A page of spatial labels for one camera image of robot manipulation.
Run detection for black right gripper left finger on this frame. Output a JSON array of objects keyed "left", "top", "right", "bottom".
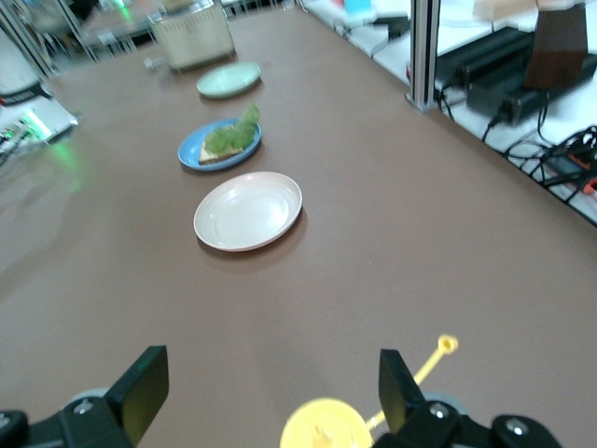
[{"left": 104, "top": 344, "right": 170, "bottom": 445}]

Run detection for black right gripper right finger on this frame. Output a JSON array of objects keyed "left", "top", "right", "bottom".
[{"left": 378, "top": 348, "right": 428, "bottom": 436}]

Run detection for yellow squeeze bottle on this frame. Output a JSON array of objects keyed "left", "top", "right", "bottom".
[{"left": 279, "top": 333, "right": 461, "bottom": 448}]

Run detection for brown crust bread slice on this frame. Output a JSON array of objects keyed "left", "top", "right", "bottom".
[{"left": 198, "top": 133, "right": 257, "bottom": 167}]

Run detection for green lettuce leaf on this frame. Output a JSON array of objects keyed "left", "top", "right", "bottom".
[{"left": 204, "top": 102, "right": 262, "bottom": 155}]

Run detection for beige round plate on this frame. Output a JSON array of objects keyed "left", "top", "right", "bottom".
[{"left": 193, "top": 171, "right": 304, "bottom": 254}]

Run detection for blue round plate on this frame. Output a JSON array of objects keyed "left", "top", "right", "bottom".
[{"left": 176, "top": 118, "right": 264, "bottom": 175}]

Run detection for light green round plate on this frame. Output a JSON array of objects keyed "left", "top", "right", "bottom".
[{"left": 195, "top": 62, "right": 262, "bottom": 100}]

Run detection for black power supply brick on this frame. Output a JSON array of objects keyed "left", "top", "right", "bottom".
[
  {"left": 465, "top": 69, "right": 597, "bottom": 126},
  {"left": 437, "top": 28, "right": 537, "bottom": 90}
]

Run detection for beige chrome toaster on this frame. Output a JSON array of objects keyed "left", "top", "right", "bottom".
[{"left": 144, "top": 0, "right": 237, "bottom": 74}]

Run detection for brown wooden block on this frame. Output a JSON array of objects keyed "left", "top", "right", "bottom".
[{"left": 524, "top": 0, "right": 590, "bottom": 91}]

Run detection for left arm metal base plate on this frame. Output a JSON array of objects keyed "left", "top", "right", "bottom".
[{"left": 0, "top": 100, "right": 79, "bottom": 153}]

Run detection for tangled black cables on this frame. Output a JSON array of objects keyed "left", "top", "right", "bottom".
[{"left": 479, "top": 88, "right": 597, "bottom": 206}]

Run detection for aluminium camera post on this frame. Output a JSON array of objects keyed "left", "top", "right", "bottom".
[{"left": 404, "top": 0, "right": 442, "bottom": 116}]

